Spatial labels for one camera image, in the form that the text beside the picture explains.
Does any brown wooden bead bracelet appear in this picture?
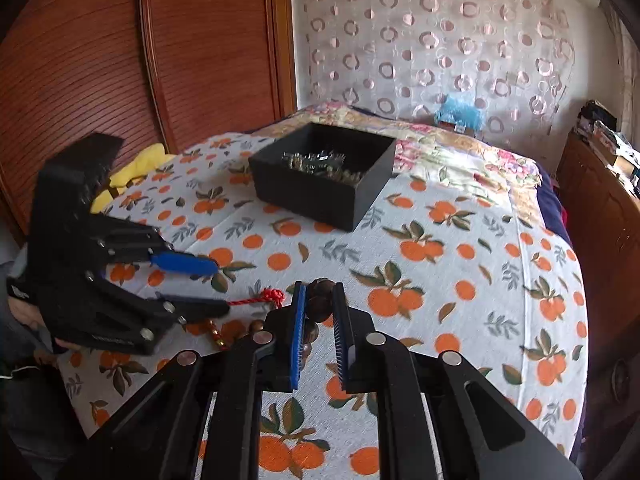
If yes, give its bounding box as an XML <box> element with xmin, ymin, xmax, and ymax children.
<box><xmin>244</xmin><ymin>277</ymin><xmax>338</xmax><ymax>361</ymax></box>

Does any person's left hand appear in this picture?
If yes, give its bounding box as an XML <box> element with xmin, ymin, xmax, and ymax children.
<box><xmin>8</xmin><ymin>297</ymin><xmax>81</xmax><ymax>351</ymax></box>

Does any yellow plush toy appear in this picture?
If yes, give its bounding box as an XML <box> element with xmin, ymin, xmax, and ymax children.
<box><xmin>90</xmin><ymin>143</ymin><xmax>175</xmax><ymax>214</ymax></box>

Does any orange print bed sheet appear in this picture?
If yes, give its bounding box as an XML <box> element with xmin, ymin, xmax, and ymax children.
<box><xmin>60</xmin><ymin>133</ymin><xmax>588</xmax><ymax>454</ymax></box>

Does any black square storage box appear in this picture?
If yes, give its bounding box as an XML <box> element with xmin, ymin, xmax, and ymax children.
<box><xmin>250</xmin><ymin>122</ymin><xmax>396</xmax><ymax>232</ymax></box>

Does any floral quilt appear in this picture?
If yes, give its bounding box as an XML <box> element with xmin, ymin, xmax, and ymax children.
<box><xmin>252</xmin><ymin>101</ymin><xmax>544</xmax><ymax>226</ymax></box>

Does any wooden louvered wardrobe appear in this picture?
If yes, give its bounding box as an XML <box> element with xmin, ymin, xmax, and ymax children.
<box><xmin>1</xmin><ymin>0</ymin><xmax>295</xmax><ymax>240</ymax></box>

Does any cardboard box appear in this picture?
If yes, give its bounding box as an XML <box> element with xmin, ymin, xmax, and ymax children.
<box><xmin>437</xmin><ymin>122</ymin><xmax>482</xmax><ymax>139</ymax></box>

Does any dark blue blanket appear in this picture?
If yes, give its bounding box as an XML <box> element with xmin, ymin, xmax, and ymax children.
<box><xmin>536</xmin><ymin>164</ymin><xmax>573</xmax><ymax>246</ymax></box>

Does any blue plastic bag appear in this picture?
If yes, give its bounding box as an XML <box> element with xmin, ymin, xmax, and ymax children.
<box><xmin>434</xmin><ymin>94</ymin><xmax>485</xmax><ymax>131</ymax></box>

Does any wooden side cabinet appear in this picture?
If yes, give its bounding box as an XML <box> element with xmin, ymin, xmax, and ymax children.
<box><xmin>556</xmin><ymin>132</ymin><xmax>639</xmax><ymax>429</ymax></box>

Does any pile of folded clothes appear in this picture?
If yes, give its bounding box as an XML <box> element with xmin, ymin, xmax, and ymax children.
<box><xmin>574</xmin><ymin>100</ymin><xmax>639</xmax><ymax>197</ymax></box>

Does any red knotted cord tassel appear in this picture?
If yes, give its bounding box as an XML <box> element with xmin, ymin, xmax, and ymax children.
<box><xmin>203</xmin><ymin>287</ymin><xmax>285</xmax><ymax>351</ymax></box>

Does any circle pattern wall curtain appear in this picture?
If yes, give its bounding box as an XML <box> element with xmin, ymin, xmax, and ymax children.
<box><xmin>292</xmin><ymin>0</ymin><xmax>575</xmax><ymax>157</ymax></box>

